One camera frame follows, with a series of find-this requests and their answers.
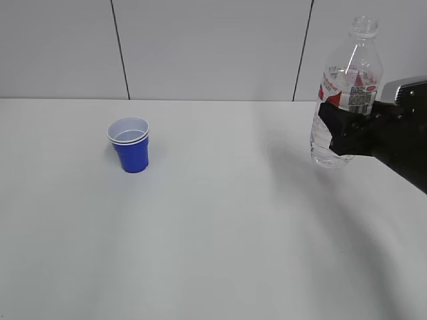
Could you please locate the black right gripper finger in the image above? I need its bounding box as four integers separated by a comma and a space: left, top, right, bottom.
318, 102, 358, 156

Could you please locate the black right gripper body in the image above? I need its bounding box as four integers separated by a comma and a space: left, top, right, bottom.
348, 102, 426, 160

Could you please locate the clear Wahaha water bottle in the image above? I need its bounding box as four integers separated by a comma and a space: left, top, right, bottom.
310, 16, 384, 169

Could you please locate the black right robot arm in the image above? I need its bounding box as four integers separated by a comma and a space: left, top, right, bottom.
318, 101, 426, 193

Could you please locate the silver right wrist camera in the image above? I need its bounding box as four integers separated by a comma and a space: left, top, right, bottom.
380, 76, 426, 108

